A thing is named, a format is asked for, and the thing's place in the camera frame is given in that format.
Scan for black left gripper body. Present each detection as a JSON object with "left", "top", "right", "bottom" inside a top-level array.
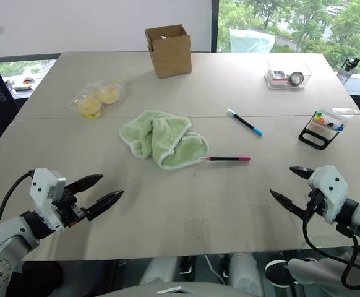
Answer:
[{"left": 54, "top": 186, "right": 88, "bottom": 229}]

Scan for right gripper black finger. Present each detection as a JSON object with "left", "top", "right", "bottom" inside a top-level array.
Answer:
[
  {"left": 269, "top": 189, "right": 307, "bottom": 219},
  {"left": 289, "top": 166, "right": 316, "bottom": 181}
]

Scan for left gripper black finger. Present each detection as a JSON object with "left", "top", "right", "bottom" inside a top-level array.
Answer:
[
  {"left": 64, "top": 174, "right": 105, "bottom": 195},
  {"left": 85, "top": 189, "right": 126, "bottom": 222}
]

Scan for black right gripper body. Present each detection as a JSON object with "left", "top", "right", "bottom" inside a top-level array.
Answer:
[{"left": 304, "top": 189, "right": 328, "bottom": 218}]

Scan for black tray with small items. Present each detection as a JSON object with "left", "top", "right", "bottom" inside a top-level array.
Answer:
[{"left": 298, "top": 108, "right": 349, "bottom": 152}]

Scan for black pen with blue cap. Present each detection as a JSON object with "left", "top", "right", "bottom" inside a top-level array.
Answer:
[{"left": 226, "top": 108, "right": 264, "bottom": 137}]

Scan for black pen with pink cap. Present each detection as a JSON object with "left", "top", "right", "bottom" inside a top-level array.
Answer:
[{"left": 200, "top": 156, "right": 251, "bottom": 163}]

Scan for white switch with red stripe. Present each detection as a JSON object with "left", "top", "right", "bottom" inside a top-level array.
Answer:
[{"left": 268, "top": 69, "right": 288, "bottom": 86}]

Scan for brown cardboard box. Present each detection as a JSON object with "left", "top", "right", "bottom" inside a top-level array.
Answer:
[{"left": 144, "top": 24, "right": 193, "bottom": 79}]

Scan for grey trouser leg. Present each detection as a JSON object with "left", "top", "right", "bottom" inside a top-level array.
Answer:
[{"left": 287, "top": 252, "right": 359, "bottom": 286}]

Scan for black shoe with white sole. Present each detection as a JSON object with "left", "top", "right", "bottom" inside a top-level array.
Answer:
[{"left": 264, "top": 259, "right": 299, "bottom": 288}]

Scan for silver robot leg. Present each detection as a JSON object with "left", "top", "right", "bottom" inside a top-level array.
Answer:
[
  {"left": 139, "top": 256, "right": 181, "bottom": 286},
  {"left": 228, "top": 252, "right": 265, "bottom": 296}
]

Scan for clear bag of yellow buns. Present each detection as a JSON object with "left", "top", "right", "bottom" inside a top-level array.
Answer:
[{"left": 64, "top": 79, "right": 129, "bottom": 120}]

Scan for light green towel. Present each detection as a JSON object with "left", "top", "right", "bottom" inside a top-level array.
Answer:
[{"left": 119, "top": 109, "right": 210, "bottom": 171}]

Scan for clear plastic container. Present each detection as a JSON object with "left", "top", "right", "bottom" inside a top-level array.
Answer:
[{"left": 264, "top": 59, "right": 311, "bottom": 90}]

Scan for clear bottle with black cap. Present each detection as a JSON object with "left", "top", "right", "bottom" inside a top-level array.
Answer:
[{"left": 336, "top": 56, "right": 360, "bottom": 84}]

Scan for white and orange desk item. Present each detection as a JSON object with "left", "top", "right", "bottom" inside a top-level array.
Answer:
[{"left": 14, "top": 76, "right": 35, "bottom": 92}]

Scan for translucent plastic sheet outdoors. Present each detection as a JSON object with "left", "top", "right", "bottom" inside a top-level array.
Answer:
[{"left": 229, "top": 28, "right": 276, "bottom": 54}]

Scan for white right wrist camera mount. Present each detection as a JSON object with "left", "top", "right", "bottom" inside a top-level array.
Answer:
[{"left": 307, "top": 165, "right": 349, "bottom": 225}]

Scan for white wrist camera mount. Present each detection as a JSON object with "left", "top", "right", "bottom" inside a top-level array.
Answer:
[
  {"left": 28, "top": 168, "right": 67, "bottom": 232},
  {"left": 307, "top": 165, "right": 349, "bottom": 225}
]

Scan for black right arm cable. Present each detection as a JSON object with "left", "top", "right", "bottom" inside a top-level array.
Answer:
[{"left": 301, "top": 191, "right": 360, "bottom": 291}]

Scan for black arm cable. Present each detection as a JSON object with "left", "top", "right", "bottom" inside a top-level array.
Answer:
[
  {"left": 301, "top": 191, "right": 360, "bottom": 291},
  {"left": 0, "top": 171, "right": 34, "bottom": 224}
]

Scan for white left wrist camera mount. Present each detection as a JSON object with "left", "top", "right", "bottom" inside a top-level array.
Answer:
[{"left": 28, "top": 168, "right": 67, "bottom": 232}]

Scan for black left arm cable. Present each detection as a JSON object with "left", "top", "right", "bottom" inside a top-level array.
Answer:
[{"left": 0, "top": 171, "right": 34, "bottom": 224}]

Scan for white thin cable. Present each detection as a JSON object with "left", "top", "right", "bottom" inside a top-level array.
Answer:
[{"left": 204, "top": 254, "right": 225, "bottom": 283}]

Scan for black window frame post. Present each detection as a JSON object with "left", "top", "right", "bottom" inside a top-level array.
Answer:
[{"left": 210, "top": 0, "right": 220, "bottom": 53}]

